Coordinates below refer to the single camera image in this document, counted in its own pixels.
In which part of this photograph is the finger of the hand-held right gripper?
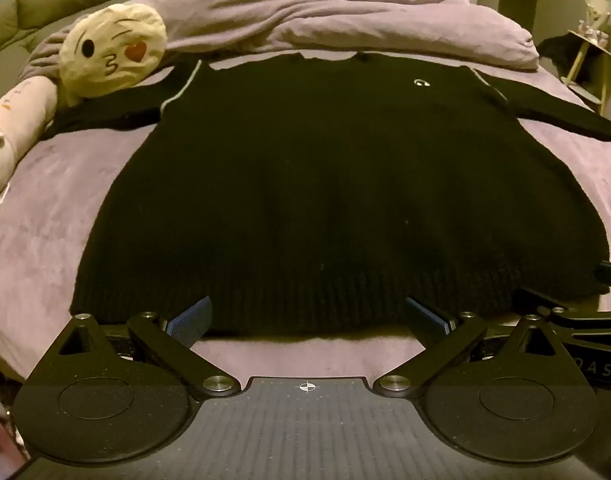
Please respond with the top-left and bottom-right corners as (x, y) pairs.
(592, 258), (611, 292)
(512, 287), (611, 342)

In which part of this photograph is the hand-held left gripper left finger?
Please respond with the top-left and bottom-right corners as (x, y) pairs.
(48, 296), (241, 401)

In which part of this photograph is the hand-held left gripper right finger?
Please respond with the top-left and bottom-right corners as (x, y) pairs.
(373, 296), (576, 401)

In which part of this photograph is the black knit sweater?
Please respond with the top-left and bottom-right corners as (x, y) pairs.
(40, 52), (611, 339)

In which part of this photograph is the purple bed sheet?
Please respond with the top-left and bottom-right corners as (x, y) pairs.
(0, 50), (611, 383)

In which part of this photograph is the dark cloth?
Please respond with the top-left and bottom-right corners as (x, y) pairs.
(538, 32), (609, 87)

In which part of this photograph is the small wooden side table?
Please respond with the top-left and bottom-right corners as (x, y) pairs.
(560, 29), (611, 113)

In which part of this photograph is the paper wrapped bouquet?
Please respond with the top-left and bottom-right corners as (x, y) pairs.
(578, 0), (611, 43)

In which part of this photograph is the long white plush toy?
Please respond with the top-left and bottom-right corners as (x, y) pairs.
(0, 77), (60, 211)

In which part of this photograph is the yellow kissing face pillow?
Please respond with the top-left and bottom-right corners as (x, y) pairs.
(60, 2), (167, 104)

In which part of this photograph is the purple duvet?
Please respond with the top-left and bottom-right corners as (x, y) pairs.
(23, 0), (540, 83)

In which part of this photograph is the olive green headboard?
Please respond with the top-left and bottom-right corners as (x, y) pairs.
(0, 0), (136, 61)

